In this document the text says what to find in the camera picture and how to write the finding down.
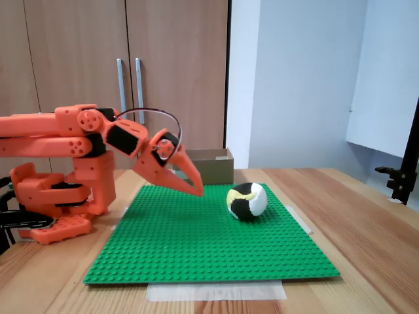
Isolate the long masking tape strip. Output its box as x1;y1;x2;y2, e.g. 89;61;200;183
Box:
146;280;288;302

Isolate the brown wooden cabinet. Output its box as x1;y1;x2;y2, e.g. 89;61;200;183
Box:
0;0;229;171

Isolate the brown cardboard box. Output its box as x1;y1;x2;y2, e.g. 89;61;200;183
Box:
172;147;235;185

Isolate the white wall panel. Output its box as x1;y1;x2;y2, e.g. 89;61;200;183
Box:
345;0;419;160

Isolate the short masking tape strip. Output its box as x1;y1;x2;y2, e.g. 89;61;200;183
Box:
283;204;314;235
110;205;129;232

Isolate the black camera stand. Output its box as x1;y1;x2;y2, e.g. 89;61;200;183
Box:
374;96;419;206

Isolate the metal cabinet door handle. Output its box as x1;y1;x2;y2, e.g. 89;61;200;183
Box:
117;58;128;114
135;58;146;125

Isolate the green studded baseplate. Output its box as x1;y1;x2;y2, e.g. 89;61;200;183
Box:
82;183;341;285

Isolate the yellow black white ball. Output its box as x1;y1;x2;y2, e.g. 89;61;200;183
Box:
226;182;268;222

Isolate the black power cable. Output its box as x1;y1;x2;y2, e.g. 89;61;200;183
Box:
0;176;17;256

